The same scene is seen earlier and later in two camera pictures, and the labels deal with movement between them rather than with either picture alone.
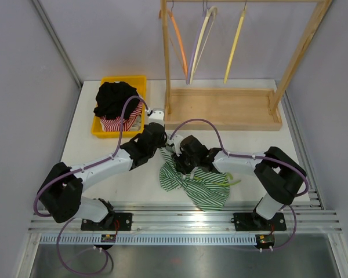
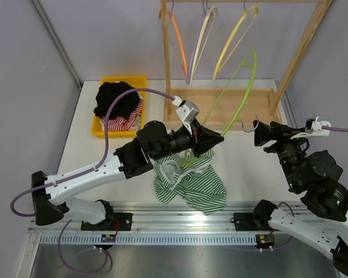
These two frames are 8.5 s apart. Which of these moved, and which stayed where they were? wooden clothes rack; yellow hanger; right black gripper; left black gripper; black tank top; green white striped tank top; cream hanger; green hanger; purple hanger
Moved: green white striped tank top; green hanger; yellow hanger; left black gripper; right black gripper
Stayed: cream hanger; wooden clothes rack; purple hanger; black tank top
